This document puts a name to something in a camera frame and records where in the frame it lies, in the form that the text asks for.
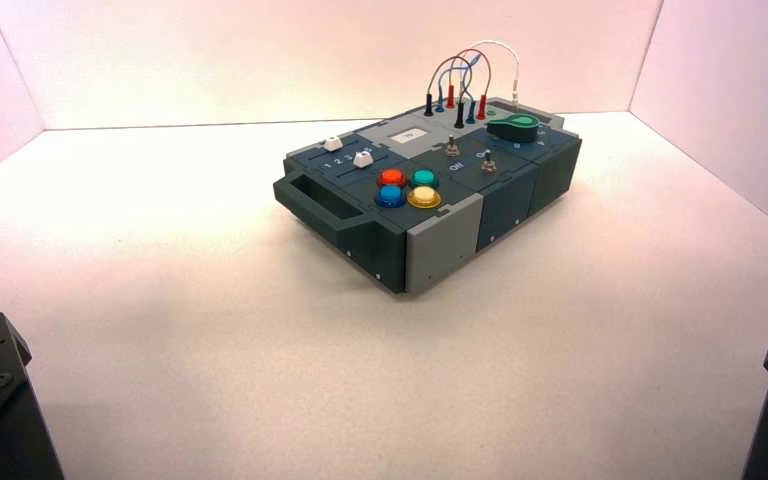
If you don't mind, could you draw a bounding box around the black banana plug cable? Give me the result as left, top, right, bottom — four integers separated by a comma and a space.
423, 55, 473, 130

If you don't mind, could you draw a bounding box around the red banana plug cable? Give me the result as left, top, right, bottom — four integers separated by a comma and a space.
445, 48, 493, 122

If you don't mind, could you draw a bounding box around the yellow round push button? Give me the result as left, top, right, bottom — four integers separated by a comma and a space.
407, 186, 443, 211

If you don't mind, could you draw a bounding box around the dark teal grey control box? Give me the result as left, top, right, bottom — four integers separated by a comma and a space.
272, 97, 583, 295

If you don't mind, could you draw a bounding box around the green rotary selector knob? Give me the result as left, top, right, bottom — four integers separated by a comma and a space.
487, 113, 543, 144

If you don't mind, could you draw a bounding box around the blue banana plug cable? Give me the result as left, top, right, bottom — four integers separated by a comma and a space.
434, 54, 478, 126

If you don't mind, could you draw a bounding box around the white banana plug cable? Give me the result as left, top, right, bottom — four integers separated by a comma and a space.
468, 40, 522, 109

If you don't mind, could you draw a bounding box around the blue round push button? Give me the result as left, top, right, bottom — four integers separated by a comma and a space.
374, 184, 407, 209

